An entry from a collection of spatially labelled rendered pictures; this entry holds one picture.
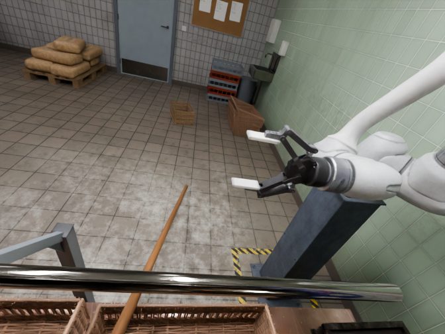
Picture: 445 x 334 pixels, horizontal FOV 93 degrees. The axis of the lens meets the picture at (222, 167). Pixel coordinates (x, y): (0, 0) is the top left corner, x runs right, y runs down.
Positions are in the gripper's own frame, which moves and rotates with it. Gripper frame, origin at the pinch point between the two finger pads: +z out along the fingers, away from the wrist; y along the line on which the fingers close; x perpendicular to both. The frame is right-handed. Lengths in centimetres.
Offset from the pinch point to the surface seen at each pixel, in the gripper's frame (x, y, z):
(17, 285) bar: -25.7, 7.8, 32.4
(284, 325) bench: -12, 66, -35
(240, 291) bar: -25.5, 7.6, 2.0
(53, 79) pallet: 329, 117, 235
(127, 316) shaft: -17, 44, 22
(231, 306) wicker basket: -11, 51, -9
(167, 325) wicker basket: -13, 65, 11
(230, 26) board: 458, -8, -37
